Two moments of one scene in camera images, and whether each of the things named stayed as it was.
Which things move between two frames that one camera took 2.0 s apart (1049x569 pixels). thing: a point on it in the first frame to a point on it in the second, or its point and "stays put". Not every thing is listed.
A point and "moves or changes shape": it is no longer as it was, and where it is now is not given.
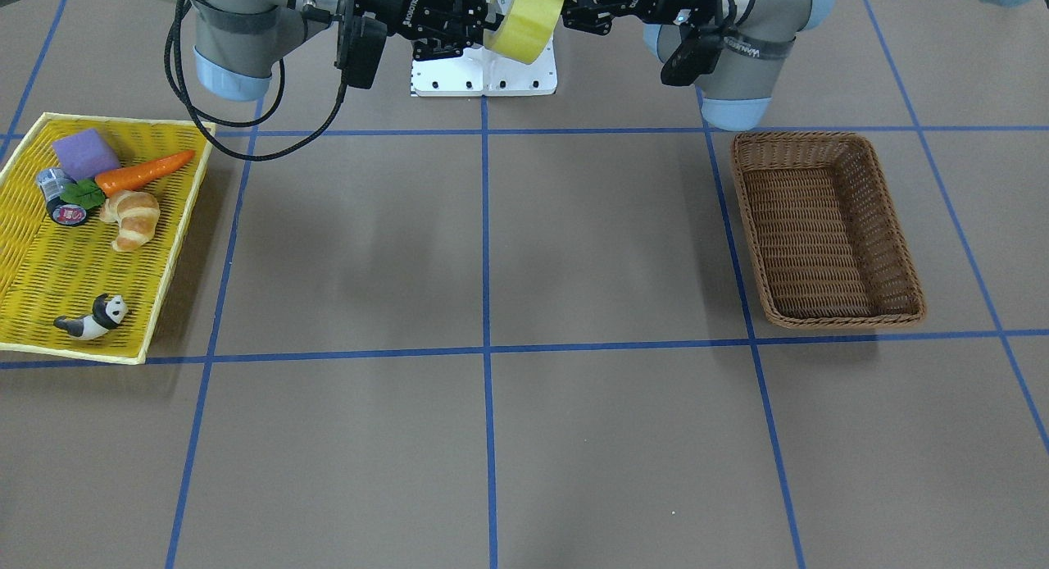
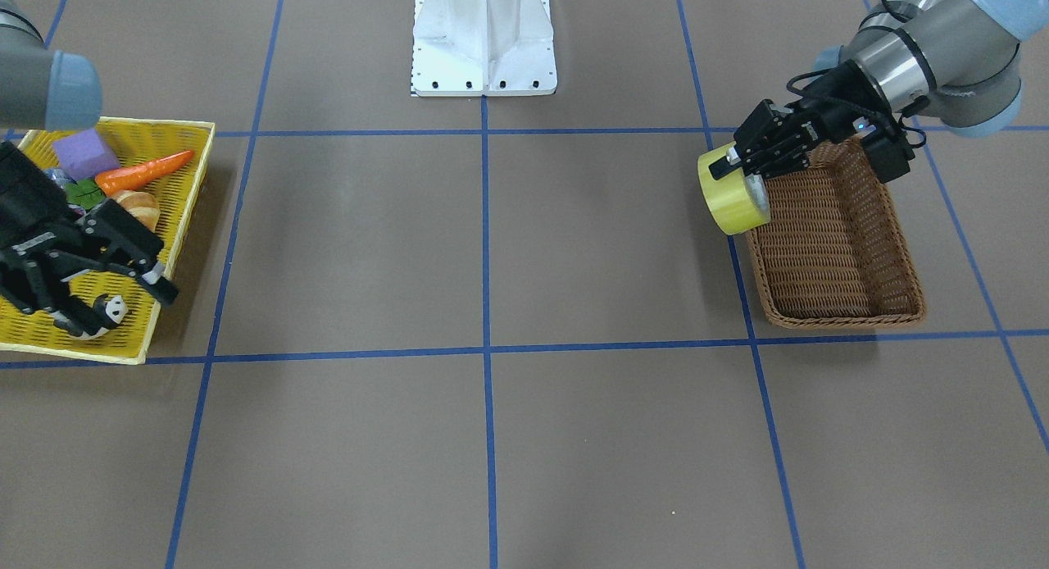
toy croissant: (137, 213) stays put
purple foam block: (84, 155) stays put
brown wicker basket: (828, 243) stays put
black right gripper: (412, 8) to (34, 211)
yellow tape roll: (531, 13) moves or changes shape
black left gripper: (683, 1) to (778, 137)
